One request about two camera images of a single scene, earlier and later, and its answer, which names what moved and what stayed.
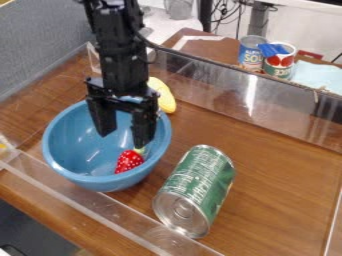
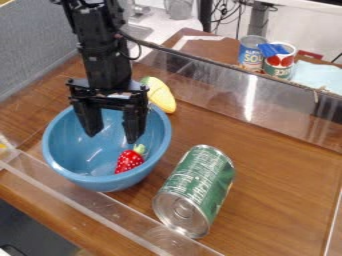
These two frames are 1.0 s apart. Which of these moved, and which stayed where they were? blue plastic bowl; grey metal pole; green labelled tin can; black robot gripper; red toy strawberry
Moved: black robot gripper
Stayed: grey metal pole; red toy strawberry; green labelled tin can; blue plastic bowl
